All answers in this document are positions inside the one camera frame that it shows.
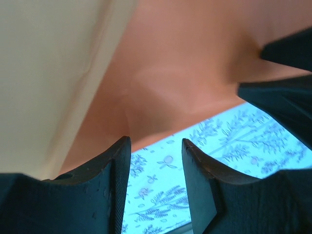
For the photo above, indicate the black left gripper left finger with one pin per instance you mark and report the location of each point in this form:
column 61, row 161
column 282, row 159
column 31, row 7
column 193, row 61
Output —
column 61, row 202

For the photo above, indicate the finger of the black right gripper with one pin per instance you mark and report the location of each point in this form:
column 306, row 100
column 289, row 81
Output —
column 287, row 102
column 292, row 53

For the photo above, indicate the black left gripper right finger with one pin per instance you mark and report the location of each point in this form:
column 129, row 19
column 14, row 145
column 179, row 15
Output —
column 243, row 204

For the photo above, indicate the orange wrapping paper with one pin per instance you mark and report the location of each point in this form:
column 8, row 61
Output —
column 182, row 61

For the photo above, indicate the floral patterned tablecloth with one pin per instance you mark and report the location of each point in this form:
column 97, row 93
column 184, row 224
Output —
column 158, row 182

